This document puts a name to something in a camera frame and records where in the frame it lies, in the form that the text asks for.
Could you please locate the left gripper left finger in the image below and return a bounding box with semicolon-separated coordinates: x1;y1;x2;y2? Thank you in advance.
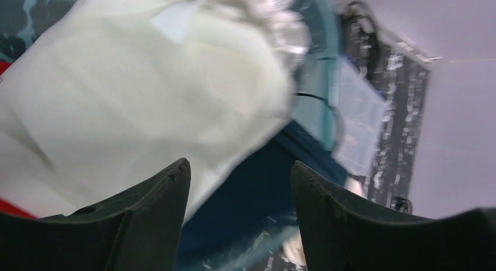
1;158;191;271

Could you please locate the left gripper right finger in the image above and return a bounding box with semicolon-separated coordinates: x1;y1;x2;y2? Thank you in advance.
291;162;495;270

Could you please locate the teal plastic bin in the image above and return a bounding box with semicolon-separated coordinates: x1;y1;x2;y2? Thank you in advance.
201;0;350;271

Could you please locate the dark blue lace bra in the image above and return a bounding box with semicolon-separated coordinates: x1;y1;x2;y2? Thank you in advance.
175;121;347;270

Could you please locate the red bra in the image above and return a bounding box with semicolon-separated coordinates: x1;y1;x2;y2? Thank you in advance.
1;61;37;219

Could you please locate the pale cream bra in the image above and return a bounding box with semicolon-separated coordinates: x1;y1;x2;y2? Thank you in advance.
1;0;295;220

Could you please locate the clear plastic screw box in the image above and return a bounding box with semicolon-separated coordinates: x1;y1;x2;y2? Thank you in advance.
333;57;386;176

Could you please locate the white cloth in bin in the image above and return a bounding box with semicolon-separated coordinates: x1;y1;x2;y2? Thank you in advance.
208;0;311;70

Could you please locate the black cable coil rear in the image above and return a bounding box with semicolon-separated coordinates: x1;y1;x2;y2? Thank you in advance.
340;0;383;82

